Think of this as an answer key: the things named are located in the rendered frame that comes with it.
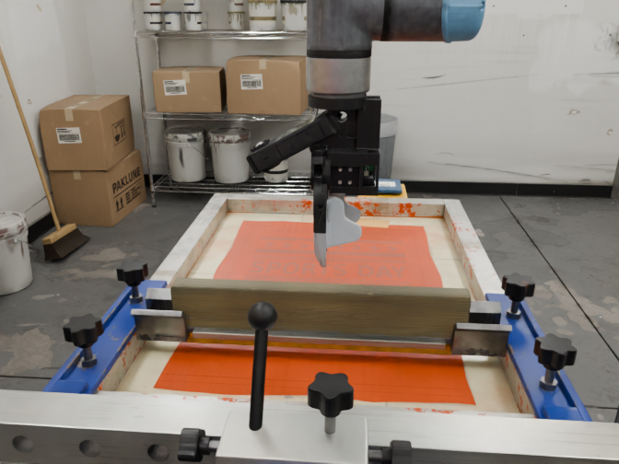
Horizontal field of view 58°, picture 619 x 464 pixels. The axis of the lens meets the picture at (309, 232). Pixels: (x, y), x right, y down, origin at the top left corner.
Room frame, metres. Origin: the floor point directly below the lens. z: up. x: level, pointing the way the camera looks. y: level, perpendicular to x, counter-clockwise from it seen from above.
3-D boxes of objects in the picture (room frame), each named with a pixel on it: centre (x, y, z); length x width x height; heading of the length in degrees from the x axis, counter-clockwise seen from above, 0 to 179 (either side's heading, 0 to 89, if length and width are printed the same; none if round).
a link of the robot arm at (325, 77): (0.68, -0.03, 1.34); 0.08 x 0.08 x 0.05
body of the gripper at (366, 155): (0.67, -0.04, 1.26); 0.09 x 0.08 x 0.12; 87
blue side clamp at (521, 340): (0.62, -0.29, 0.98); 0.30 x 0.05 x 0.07; 175
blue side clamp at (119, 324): (0.67, 0.27, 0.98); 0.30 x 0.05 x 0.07; 175
